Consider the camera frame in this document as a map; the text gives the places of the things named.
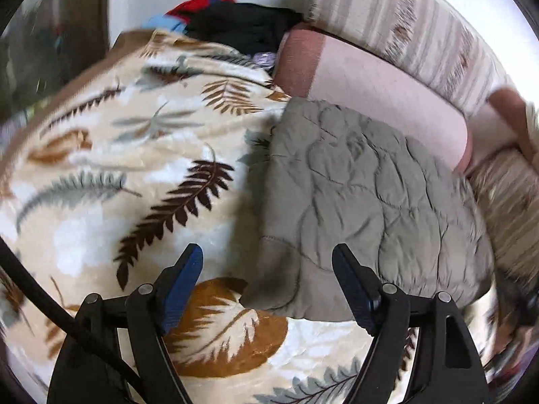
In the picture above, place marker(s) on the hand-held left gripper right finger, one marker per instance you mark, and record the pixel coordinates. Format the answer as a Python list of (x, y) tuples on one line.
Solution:
[(354, 290)]

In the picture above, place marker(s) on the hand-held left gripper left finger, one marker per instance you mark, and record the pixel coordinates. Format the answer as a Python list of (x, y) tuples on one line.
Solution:
[(182, 290)]

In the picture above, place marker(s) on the olive quilted hooded jacket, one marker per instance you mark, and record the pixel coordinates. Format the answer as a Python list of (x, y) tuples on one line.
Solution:
[(370, 202)]

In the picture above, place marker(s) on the leaf print fleece blanket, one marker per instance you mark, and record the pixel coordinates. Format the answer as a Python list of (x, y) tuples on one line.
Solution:
[(126, 176)]

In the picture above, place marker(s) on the striped floral side cushion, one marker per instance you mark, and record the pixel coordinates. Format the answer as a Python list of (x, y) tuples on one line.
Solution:
[(509, 210)]

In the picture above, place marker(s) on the pink sofa bolster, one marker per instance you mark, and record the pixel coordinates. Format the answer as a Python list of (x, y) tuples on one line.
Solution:
[(370, 88)]

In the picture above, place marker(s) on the pink sofa armrest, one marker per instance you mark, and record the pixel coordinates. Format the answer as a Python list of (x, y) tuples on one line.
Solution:
[(505, 113)]

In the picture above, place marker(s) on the shiny purple cloth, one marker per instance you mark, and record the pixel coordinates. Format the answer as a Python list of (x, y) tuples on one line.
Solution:
[(264, 59)]

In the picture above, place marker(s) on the light blue cloth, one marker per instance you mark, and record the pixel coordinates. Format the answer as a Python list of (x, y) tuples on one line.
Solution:
[(166, 23)]

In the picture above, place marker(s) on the black cloth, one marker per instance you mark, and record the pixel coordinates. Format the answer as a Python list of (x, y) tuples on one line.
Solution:
[(248, 25)]

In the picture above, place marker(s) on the striped floral back cushion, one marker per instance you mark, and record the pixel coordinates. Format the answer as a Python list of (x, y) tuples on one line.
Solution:
[(412, 21)]

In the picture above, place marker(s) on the red cloth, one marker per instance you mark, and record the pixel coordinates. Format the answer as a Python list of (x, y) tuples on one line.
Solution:
[(198, 6)]

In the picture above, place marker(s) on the dark wooden cabinet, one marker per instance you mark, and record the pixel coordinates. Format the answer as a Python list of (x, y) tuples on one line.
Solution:
[(54, 21)]

